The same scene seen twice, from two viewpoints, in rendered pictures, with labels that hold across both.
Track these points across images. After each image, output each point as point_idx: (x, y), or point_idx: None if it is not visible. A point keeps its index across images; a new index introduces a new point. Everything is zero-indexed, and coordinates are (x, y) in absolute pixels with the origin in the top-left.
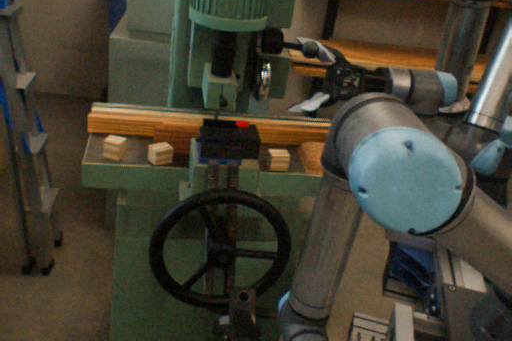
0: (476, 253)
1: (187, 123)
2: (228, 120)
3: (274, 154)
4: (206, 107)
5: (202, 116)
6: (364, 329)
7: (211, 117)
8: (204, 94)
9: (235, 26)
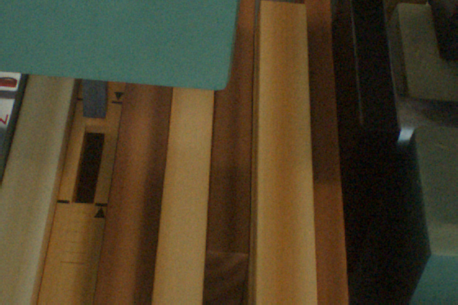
0: None
1: (301, 244)
2: (366, 15)
3: None
4: (228, 79)
5: (40, 164)
6: None
7: (54, 122)
8: (83, 44)
9: None
